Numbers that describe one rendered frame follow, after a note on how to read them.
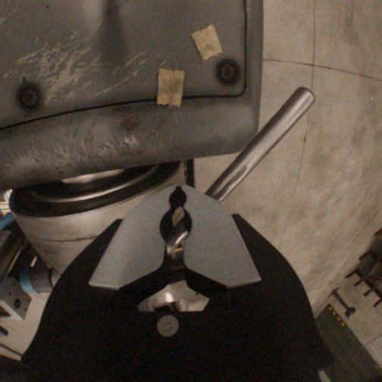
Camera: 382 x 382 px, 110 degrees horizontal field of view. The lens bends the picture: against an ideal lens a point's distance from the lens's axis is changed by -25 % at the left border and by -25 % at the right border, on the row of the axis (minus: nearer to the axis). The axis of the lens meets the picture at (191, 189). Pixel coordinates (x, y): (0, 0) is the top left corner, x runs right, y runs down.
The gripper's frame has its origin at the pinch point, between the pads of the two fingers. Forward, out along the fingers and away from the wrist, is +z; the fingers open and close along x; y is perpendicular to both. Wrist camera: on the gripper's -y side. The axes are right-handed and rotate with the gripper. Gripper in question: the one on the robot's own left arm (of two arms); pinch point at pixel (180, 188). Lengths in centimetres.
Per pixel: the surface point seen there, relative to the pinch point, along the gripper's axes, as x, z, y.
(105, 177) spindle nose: -10.3, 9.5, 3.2
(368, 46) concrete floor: 218, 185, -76
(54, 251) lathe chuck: -17.1, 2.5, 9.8
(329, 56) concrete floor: 145, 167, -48
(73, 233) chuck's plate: -12.8, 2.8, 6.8
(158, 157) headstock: -2.2, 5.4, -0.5
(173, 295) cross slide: -10, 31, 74
